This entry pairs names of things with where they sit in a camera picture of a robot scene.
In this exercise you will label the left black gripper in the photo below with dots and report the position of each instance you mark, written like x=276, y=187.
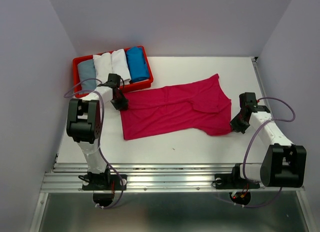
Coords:
x=124, y=103

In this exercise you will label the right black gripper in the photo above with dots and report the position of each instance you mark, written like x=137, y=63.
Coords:
x=236, y=127

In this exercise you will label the pink t-shirt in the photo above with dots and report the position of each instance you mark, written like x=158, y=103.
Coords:
x=200, y=105

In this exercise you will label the red plastic tray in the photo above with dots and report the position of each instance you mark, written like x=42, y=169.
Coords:
x=125, y=88

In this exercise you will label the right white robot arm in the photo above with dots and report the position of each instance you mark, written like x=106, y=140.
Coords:
x=284, y=162

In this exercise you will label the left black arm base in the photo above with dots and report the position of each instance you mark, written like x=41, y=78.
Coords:
x=101, y=182

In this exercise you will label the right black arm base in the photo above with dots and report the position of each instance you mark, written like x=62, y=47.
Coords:
x=234, y=180

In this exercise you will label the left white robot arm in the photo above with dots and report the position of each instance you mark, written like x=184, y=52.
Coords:
x=85, y=118

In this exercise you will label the blue rolled t-shirt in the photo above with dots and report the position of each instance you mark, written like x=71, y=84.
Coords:
x=137, y=65

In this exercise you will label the white textured rolled t-shirt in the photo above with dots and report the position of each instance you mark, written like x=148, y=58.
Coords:
x=103, y=66

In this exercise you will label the grey rolled t-shirt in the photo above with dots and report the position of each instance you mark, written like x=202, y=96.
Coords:
x=86, y=70

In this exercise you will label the aluminium mounting rail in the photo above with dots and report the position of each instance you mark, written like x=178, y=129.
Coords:
x=141, y=178

